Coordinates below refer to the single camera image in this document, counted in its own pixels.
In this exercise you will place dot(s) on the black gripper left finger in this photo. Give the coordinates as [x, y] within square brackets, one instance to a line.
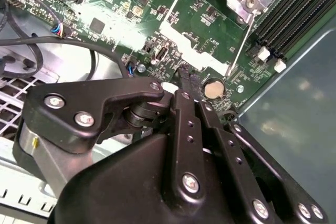
[110, 87]

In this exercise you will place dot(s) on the metal CPU socket cover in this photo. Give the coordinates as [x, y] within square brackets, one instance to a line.
[190, 52]

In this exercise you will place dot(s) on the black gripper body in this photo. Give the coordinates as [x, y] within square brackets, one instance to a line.
[118, 195]

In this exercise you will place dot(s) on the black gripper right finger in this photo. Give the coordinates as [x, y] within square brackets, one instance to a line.
[223, 140]

